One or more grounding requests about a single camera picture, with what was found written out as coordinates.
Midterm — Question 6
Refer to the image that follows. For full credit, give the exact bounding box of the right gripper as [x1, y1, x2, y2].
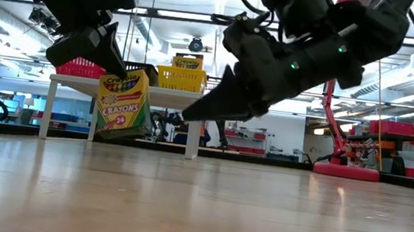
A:
[181, 5, 315, 134]

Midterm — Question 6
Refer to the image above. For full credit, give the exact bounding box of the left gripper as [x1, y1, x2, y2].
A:
[43, 14, 135, 81]

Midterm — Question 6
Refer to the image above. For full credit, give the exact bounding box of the black plastic basket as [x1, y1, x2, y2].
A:
[123, 61, 161, 88]

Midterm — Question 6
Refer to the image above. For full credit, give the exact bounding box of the red plastic basket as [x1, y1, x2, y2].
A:
[54, 54, 109, 81]

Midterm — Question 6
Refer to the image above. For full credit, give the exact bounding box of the yellow plastic basket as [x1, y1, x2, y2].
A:
[154, 64, 210, 95]

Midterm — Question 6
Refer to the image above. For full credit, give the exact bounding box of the yellow green crayon box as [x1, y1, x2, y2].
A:
[171, 51, 205, 72]
[92, 64, 160, 145]

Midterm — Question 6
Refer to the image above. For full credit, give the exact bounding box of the white perforated metal shelf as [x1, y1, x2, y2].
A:
[37, 72, 207, 162]

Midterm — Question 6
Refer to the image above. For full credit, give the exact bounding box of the black ceiling spotlight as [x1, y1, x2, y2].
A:
[186, 34, 206, 54]
[26, 5, 64, 36]

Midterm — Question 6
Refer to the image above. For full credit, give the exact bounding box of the small white table lamp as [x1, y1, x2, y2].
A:
[22, 96, 37, 112]

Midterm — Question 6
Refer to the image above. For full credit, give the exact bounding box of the red storage crate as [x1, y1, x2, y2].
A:
[367, 118, 414, 140]

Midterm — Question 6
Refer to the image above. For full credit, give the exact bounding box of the yellow cable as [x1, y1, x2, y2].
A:
[365, 61, 397, 173]

